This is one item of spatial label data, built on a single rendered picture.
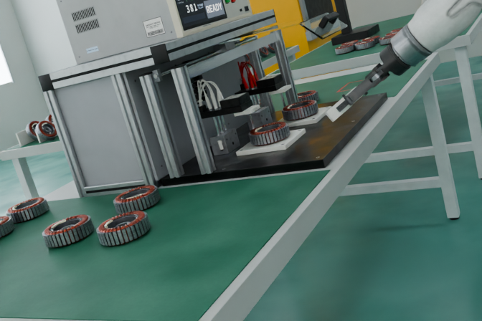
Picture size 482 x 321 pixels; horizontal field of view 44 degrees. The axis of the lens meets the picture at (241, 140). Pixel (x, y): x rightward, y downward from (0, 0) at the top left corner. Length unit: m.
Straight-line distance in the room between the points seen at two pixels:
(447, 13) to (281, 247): 0.65
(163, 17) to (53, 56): 7.90
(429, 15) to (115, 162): 0.90
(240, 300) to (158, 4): 0.93
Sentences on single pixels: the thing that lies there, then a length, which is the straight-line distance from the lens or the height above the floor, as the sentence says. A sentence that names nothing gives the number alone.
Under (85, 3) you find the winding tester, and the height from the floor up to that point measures 1.27.
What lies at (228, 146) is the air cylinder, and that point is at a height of 0.79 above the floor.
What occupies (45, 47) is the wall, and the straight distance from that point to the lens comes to 9.56.
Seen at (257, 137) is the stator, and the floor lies 0.81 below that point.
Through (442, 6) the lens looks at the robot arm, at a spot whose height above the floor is 1.04.
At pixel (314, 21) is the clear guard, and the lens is 1.79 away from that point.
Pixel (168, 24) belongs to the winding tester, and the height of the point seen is 1.16.
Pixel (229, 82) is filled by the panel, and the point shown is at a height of 0.92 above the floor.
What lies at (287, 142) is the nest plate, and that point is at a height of 0.78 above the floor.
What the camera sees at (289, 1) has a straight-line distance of 5.30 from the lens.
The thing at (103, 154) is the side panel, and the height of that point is 0.86.
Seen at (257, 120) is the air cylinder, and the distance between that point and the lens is 1.88.
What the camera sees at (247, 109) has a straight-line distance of 1.63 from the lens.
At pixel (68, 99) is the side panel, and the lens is 1.72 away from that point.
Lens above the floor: 1.15
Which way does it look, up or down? 12 degrees down
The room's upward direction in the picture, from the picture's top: 15 degrees counter-clockwise
